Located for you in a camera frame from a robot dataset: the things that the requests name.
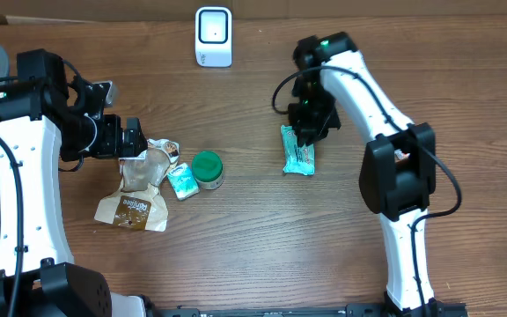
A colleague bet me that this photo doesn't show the large teal tissue pack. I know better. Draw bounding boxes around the large teal tissue pack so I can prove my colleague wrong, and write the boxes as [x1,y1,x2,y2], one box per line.
[281,125,315,176]

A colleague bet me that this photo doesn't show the brown bread bag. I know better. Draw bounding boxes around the brown bread bag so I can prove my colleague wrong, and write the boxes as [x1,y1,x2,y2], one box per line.
[94,139,180,232]

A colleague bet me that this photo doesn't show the small teal tissue pack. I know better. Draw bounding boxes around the small teal tissue pack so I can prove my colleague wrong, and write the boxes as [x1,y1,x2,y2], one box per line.
[167,163,200,201]

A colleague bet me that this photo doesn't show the orange tissue pack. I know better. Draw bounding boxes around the orange tissue pack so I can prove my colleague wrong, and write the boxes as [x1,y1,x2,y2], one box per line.
[394,149,410,162]

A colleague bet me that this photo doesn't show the green lid jar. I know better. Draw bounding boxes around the green lid jar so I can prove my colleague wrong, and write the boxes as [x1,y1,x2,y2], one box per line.
[191,151,224,190]

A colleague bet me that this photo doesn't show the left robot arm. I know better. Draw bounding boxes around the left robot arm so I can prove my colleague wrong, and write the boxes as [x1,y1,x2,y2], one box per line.
[0,49,154,316]

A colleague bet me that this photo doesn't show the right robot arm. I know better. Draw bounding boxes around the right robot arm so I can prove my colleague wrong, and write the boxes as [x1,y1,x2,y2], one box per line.
[287,32,436,316]

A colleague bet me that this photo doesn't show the white barcode scanner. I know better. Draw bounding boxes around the white barcode scanner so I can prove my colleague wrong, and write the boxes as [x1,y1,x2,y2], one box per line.
[195,6,232,68]

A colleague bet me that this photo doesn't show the cardboard back board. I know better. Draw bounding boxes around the cardboard back board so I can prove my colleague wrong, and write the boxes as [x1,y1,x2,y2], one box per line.
[0,0,507,24]

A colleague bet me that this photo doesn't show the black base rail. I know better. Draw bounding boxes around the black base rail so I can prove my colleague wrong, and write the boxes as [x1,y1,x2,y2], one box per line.
[147,303,470,317]

